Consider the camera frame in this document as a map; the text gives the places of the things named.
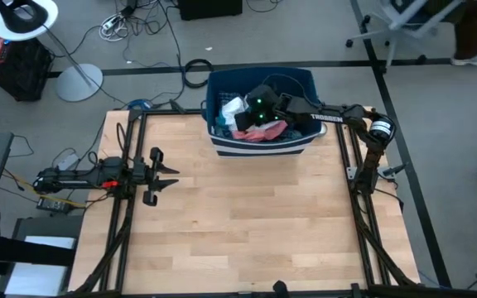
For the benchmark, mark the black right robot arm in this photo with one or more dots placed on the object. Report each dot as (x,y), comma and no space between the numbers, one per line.
(333,116)

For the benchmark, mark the black aluminium table frame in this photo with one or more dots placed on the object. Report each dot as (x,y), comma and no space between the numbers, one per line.
(164,111)

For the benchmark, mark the person's shoe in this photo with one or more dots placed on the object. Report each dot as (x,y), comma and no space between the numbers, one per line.
(476,58)

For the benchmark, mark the black power adapter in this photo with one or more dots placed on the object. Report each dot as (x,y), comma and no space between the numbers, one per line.
(54,205)

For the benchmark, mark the grey cart with white panels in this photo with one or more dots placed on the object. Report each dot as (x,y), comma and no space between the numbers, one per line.
(48,225)

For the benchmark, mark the office chair base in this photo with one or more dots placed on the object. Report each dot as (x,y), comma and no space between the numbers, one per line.
(404,18)

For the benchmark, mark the black storage crate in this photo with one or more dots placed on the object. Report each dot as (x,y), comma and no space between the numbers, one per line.
(23,70)

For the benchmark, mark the grey power brick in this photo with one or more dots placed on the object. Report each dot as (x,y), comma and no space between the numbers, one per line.
(68,161)

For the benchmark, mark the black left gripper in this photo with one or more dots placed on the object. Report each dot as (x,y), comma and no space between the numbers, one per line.
(147,178)

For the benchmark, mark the patterned tape roll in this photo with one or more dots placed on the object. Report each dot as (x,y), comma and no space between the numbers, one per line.
(323,130)

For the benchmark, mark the navy white striped basket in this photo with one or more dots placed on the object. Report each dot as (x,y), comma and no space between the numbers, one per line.
(230,80)

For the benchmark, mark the blue plaid shirt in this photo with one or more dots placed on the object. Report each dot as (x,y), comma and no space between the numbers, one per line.
(224,99)

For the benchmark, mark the white round pedestal stand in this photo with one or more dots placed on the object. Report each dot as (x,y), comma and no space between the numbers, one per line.
(79,83)

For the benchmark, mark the white garment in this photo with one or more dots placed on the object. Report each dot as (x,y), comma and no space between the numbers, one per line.
(232,109)

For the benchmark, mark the black bar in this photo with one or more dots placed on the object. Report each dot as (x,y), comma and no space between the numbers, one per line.
(15,250)

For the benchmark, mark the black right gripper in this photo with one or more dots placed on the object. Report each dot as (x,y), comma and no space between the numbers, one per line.
(259,107)

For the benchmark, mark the black box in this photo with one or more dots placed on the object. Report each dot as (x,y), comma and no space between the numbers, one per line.
(209,8)

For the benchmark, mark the person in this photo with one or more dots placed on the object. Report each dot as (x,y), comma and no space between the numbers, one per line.
(470,29)

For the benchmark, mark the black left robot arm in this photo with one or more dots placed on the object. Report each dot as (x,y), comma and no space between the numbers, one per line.
(77,176)

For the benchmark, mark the small black camera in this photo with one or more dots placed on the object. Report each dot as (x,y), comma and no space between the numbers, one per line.
(281,289)

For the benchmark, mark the coral pink garment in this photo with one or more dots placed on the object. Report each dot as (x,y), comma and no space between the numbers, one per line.
(259,134)

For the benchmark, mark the small red clip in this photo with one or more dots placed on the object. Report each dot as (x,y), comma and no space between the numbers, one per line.
(109,184)

